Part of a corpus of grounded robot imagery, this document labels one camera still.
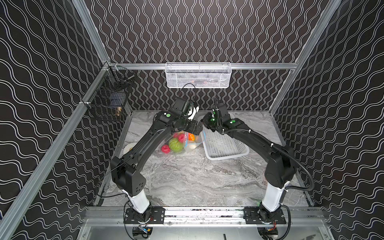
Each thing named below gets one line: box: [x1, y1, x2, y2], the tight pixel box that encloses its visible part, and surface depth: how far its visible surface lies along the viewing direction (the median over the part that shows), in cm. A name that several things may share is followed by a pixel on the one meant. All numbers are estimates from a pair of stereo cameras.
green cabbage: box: [168, 137, 184, 153], surface depth 94 cm
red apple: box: [161, 144, 171, 154], surface depth 96 cm
